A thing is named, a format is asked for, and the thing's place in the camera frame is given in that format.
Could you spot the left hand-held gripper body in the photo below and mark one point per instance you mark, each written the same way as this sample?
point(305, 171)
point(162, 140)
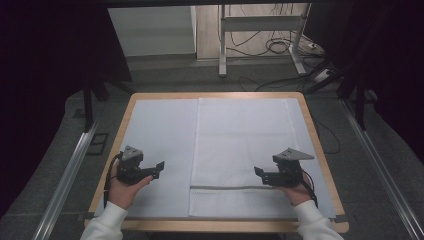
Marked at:
point(130, 171)

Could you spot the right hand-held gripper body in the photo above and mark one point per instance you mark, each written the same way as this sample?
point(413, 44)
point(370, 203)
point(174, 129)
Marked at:
point(286, 175)

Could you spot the white mesh laundry bag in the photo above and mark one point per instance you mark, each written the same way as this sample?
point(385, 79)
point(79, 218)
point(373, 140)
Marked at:
point(240, 133)

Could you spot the person's right hand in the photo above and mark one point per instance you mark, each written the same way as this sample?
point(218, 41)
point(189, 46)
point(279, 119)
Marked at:
point(296, 195)

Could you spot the person's left hand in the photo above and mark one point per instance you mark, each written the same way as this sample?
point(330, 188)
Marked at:
point(122, 195)

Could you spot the white table mat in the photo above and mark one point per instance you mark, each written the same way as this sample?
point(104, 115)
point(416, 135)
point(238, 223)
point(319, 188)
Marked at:
point(163, 133)

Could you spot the black tape strip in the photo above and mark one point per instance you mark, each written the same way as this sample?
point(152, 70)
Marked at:
point(341, 219)
point(85, 216)

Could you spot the wooden table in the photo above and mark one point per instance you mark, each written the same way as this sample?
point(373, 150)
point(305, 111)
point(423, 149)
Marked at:
point(213, 226)

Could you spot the black metal stand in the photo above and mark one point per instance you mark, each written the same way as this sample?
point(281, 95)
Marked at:
point(88, 106)
point(360, 106)

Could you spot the small dark floor plate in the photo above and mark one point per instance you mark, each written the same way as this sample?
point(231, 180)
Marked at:
point(79, 113)

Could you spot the white power strip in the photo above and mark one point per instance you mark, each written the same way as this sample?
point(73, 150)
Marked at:
point(322, 75)

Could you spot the dark curtain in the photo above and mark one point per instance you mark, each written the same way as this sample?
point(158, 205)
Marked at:
point(393, 66)
point(40, 83)

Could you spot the white cabinet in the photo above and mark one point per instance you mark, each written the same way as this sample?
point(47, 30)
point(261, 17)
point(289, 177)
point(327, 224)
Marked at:
point(150, 31)

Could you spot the black floor socket frame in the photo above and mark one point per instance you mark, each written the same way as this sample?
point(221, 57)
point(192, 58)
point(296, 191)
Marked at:
point(98, 144)

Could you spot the aluminium floor rail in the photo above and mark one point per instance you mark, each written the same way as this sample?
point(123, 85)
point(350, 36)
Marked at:
point(383, 173)
point(65, 185)

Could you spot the white metal desk frame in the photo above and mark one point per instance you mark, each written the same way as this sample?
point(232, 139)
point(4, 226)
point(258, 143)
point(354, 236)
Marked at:
point(260, 23)

